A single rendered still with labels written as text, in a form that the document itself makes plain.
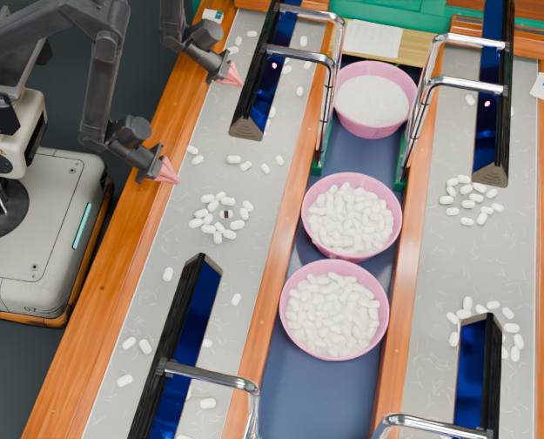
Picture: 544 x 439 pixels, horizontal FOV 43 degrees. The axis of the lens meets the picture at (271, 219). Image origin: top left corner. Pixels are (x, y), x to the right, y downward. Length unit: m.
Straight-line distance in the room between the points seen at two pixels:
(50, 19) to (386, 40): 1.19
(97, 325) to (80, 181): 0.94
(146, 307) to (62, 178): 0.95
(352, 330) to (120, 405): 0.57
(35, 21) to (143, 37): 2.03
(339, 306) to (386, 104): 0.69
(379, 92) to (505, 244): 0.61
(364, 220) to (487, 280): 0.35
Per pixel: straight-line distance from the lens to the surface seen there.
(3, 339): 2.62
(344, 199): 1.89
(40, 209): 2.50
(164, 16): 1.88
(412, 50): 2.24
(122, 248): 1.78
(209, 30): 1.89
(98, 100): 1.54
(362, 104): 2.12
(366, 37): 2.25
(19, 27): 1.42
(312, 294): 1.74
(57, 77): 3.29
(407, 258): 1.78
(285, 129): 2.01
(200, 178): 1.90
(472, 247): 1.87
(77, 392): 1.64
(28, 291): 2.35
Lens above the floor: 2.28
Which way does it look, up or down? 57 degrees down
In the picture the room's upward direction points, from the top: 3 degrees clockwise
